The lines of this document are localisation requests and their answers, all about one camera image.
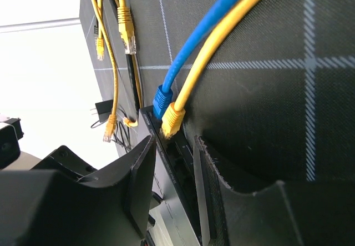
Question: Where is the blue ethernet cable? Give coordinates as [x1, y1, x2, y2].
[152, 0, 261, 119]

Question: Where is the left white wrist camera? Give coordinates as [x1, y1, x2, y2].
[0, 114, 24, 170]

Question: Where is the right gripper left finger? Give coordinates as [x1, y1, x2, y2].
[1, 135, 156, 245]

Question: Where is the yellow ethernet cable long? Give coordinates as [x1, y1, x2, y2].
[117, 0, 136, 55]

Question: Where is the thin black power cable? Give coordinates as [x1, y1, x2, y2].
[90, 112, 134, 152]

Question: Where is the black ethernet cable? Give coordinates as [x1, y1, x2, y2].
[93, 0, 143, 111]

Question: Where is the black network switch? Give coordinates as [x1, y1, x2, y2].
[138, 106, 202, 245]

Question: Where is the black power adapter plug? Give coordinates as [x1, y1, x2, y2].
[90, 99, 113, 123]

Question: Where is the yellow ethernet cable short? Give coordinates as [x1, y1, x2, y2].
[153, 0, 260, 139]

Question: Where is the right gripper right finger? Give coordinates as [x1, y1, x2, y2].
[193, 137, 354, 245]

